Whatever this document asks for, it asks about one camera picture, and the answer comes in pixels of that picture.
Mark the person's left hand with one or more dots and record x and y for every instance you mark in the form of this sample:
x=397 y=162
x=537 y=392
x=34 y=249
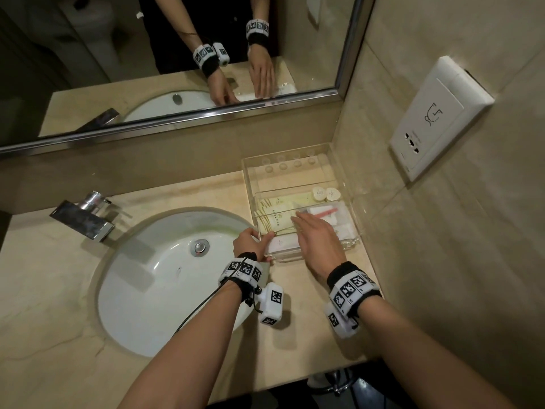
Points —
x=247 y=244

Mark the person's right hand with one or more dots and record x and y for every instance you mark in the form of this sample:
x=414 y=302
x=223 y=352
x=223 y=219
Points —
x=321 y=251

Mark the person's right fingers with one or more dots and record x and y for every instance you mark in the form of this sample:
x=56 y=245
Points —
x=306 y=223

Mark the person's left thumb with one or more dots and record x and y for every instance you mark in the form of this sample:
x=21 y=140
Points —
x=265 y=240

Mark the clear acrylic tray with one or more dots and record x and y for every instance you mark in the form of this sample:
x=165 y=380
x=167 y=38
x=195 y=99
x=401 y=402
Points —
x=293 y=174

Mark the person's right forearm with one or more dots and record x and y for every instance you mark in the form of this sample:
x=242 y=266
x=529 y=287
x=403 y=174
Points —
x=421 y=357

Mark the person's left forearm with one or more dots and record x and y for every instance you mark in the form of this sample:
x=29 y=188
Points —
x=187 y=357

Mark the white flat packet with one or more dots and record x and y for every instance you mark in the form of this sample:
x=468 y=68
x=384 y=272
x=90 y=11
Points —
x=285 y=244

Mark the pink toothbrush in wrapper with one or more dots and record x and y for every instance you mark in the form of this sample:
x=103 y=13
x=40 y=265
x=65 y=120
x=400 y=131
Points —
x=325 y=212

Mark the cream packet with line print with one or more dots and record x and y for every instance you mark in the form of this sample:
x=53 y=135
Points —
x=276 y=210

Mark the small round white cap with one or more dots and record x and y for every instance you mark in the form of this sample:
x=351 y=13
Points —
x=333 y=193
x=319 y=193

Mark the black wristband with marker tags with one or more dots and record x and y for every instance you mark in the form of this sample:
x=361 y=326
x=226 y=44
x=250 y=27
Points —
x=351 y=289
x=245 y=270

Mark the small white wrapped packet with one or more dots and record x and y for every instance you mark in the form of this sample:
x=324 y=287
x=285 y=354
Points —
x=345 y=230

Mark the chrome sink drain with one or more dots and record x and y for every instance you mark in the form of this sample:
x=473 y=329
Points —
x=200 y=247

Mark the white oval sink basin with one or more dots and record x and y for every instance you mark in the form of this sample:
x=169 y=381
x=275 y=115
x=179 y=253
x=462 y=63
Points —
x=161 y=276

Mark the chrome fixture under counter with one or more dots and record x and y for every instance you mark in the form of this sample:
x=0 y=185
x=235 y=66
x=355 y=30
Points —
x=338 y=379

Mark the chrome square faucet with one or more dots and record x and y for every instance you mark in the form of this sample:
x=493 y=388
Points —
x=85 y=219

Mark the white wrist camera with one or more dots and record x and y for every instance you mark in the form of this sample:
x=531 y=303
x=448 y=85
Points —
x=271 y=304
x=338 y=321

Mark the white wall socket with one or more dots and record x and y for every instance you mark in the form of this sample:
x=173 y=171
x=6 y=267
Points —
x=438 y=119

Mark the wall mirror with metal frame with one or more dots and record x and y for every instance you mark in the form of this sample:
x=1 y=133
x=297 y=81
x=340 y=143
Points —
x=179 y=59

